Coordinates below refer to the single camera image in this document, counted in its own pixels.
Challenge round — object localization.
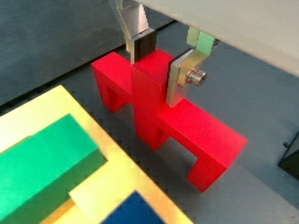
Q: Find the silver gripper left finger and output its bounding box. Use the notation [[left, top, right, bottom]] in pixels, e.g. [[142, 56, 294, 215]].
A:
[[108, 0, 156, 64]]

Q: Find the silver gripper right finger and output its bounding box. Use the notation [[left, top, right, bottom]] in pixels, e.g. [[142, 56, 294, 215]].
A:
[[166, 27, 215, 108]]

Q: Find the red E-shaped block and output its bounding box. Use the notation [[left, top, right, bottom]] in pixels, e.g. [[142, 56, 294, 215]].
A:
[[91, 50, 247, 191]]

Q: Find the yellow wooden board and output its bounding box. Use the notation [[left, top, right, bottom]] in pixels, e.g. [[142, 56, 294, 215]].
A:
[[0, 87, 193, 224]]

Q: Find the green long block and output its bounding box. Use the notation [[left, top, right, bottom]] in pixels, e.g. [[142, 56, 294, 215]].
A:
[[0, 115, 106, 224]]

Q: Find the blue long block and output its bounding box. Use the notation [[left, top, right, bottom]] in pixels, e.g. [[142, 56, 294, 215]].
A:
[[100, 192, 164, 224]]

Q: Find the black angled bracket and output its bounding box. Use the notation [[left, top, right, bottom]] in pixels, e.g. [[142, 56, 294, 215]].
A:
[[278, 138, 299, 180]]

